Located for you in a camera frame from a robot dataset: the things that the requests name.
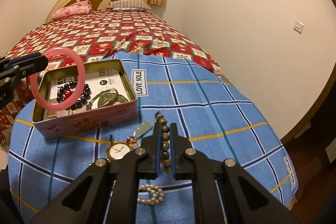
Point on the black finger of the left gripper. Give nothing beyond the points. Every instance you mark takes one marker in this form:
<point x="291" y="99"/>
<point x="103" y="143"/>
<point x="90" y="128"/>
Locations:
<point x="32" y="63"/>

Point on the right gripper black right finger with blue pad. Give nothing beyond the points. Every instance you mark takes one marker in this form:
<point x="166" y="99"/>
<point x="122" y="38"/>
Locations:
<point x="223" y="191"/>

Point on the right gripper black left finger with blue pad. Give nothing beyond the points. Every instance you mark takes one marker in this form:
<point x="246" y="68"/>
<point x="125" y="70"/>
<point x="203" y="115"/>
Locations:
<point x="107" y="191"/>

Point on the pink jade bangle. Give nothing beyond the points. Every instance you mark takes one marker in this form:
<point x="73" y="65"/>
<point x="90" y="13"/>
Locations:
<point x="80" y="84"/>

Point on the red cord dark pendant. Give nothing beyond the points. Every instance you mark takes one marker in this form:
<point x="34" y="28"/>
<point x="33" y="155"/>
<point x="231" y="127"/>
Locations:
<point x="67" y="94"/>

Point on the silver metal bangle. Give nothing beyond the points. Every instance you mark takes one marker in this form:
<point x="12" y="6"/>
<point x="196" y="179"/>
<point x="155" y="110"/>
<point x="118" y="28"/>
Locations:
<point x="106" y="98"/>

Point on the gold wrist watch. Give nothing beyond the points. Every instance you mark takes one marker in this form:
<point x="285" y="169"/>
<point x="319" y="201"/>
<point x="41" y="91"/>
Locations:
<point x="118" y="149"/>

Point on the red patterned bed sheet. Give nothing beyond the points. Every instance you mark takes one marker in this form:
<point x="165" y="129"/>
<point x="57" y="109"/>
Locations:
<point x="138" y="38"/>

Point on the white card in tin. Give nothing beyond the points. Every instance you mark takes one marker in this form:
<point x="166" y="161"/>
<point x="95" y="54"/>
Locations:
<point x="94" y="84"/>

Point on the blue plaid towel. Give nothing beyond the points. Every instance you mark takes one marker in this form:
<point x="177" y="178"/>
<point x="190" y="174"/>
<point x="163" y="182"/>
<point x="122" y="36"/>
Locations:
<point x="217" y="119"/>

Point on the light green jade pendant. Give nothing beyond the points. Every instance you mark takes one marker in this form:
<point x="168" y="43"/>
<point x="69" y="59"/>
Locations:
<point x="142" y="129"/>

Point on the pink floral pillow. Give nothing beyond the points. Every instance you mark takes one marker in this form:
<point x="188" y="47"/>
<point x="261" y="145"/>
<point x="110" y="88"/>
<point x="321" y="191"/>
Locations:
<point x="78" y="8"/>

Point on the pink metal tin box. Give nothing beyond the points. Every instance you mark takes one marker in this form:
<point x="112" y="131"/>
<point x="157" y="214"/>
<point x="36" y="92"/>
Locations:
<point x="54" y="124"/>

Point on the striped grey pillow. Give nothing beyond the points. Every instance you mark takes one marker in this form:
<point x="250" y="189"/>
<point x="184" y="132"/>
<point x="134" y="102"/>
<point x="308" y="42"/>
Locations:
<point x="129" y="5"/>

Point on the white wall switch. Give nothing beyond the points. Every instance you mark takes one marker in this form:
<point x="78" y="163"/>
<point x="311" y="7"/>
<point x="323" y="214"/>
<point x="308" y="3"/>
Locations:
<point x="298" y="26"/>

